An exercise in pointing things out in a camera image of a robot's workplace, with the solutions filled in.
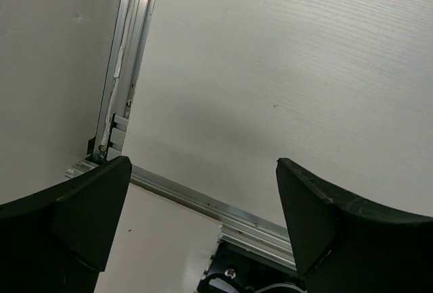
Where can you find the aluminium table frame rail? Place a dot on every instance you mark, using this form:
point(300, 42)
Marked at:
point(239, 227)

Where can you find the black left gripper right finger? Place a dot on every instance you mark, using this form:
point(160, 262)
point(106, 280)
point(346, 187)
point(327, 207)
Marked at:
point(343, 242)

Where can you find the white foam cover board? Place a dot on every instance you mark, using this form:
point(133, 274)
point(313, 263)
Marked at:
point(159, 246)

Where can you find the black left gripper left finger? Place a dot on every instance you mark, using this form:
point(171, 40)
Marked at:
point(59, 239)

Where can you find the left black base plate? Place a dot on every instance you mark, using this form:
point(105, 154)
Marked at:
point(234, 269)

